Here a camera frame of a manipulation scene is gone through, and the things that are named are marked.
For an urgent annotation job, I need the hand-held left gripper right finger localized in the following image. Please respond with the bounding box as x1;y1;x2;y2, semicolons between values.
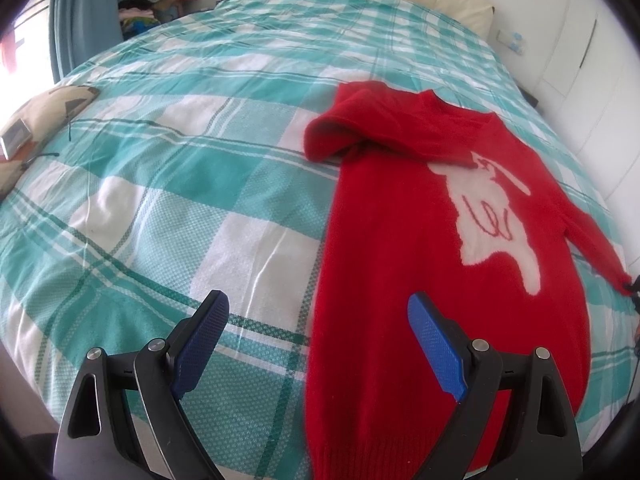
407;291;584;480

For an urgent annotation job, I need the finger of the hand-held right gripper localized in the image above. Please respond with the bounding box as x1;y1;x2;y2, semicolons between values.
622;275;640;311

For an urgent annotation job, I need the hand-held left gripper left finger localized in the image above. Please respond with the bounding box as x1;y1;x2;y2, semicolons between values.
52;290;231;480

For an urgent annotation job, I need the red knit sweater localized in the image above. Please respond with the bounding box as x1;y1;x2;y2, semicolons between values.
302;80;633;480

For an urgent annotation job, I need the teal plaid bedspread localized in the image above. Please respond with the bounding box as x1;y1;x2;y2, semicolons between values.
0;0;640;480

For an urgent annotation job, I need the small silver box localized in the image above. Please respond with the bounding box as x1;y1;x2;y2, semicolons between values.
0;119;34;159

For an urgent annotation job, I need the beige patterned cushion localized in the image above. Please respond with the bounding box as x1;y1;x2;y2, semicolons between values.
0;85;101;196

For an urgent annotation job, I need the blue curtain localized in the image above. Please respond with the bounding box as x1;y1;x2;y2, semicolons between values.
47;0;126;86

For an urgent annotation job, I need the wall outlet with blue stickers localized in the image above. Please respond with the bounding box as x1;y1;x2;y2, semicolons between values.
497;30;527;57

